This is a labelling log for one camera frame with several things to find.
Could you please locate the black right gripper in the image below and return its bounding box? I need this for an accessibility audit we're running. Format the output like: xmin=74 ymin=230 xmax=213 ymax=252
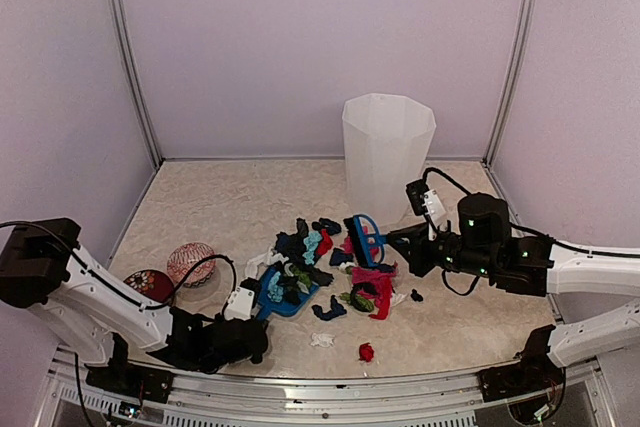
xmin=387 ymin=221 xmax=498 ymax=279

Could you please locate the blue dustpan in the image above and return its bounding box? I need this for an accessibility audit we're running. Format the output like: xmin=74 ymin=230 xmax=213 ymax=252
xmin=255 ymin=267 xmax=319 ymax=321

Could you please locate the blue hand brush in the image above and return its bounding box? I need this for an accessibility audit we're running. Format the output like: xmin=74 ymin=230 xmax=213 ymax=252
xmin=343 ymin=214 xmax=387 ymax=269

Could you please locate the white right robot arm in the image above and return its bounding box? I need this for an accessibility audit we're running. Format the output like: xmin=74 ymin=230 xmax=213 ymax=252
xmin=384 ymin=223 xmax=639 ymax=391

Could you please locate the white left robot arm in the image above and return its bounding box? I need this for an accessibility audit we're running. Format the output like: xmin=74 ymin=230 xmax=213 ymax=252
xmin=1 ymin=218 xmax=268 ymax=392

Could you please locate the dark red floral bowl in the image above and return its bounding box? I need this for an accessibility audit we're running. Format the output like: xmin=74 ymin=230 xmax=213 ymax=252
xmin=124 ymin=269 xmax=174 ymax=302

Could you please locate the red white patterned bowl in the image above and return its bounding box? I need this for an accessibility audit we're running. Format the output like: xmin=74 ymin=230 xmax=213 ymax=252
xmin=166 ymin=242 xmax=216 ymax=288

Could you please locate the cyan paper scrap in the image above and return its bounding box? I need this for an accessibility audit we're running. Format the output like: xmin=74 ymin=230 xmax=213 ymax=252
xmin=267 ymin=277 xmax=284 ymax=303

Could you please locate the white crumpled paper scrap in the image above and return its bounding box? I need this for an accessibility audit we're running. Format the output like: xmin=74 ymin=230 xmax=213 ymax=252
xmin=310 ymin=333 xmax=335 ymax=348

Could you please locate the green black paper scrap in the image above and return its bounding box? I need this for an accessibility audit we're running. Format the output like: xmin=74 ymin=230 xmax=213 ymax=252
xmin=339 ymin=287 xmax=375 ymax=313

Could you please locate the white translucent plastic bin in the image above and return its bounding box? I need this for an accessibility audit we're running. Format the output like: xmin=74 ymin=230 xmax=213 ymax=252
xmin=342 ymin=93 xmax=436 ymax=226

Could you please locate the navy curled paper scrap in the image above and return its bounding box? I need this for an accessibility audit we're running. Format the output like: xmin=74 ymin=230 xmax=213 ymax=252
xmin=312 ymin=295 xmax=347 ymax=322

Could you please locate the red paper scrap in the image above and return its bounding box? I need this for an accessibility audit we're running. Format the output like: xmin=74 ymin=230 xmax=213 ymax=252
xmin=316 ymin=229 xmax=333 ymax=257

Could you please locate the small red paper ball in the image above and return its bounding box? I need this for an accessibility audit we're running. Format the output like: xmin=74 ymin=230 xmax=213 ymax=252
xmin=358 ymin=342 xmax=375 ymax=363

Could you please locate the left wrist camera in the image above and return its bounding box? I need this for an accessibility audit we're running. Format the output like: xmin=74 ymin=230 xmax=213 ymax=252
xmin=222 ymin=286 xmax=256 ymax=321

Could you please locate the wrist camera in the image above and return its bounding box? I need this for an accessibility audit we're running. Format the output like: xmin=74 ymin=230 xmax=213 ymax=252
xmin=222 ymin=286 xmax=256 ymax=321
xmin=406 ymin=180 xmax=447 ymax=231

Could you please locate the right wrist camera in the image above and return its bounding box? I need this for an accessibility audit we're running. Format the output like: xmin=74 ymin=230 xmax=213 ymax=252
xmin=406 ymin=180 xmax=447 ymax=231

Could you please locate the aluminium front rail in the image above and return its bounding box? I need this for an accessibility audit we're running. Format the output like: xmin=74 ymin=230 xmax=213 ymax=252
xmin=32 ymin=347 xmax=617 ymax=426

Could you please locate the aluminium corner post right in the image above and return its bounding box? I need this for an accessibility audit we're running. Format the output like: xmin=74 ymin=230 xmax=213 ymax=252
xmin=483 ymin=0 xmax=536 ymax=169

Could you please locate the aluminium corner post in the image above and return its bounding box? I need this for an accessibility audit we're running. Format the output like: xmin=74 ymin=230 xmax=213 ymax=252
xmin=108 ymin=0 xmax=164 ymax=171
xmin=483 ymin=0 xmax=536 ymax=169

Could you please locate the aluminium corner post left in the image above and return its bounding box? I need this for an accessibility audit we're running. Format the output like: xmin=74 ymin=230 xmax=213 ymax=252
xmin=108 ymin=0 xmax=164 ymax=171

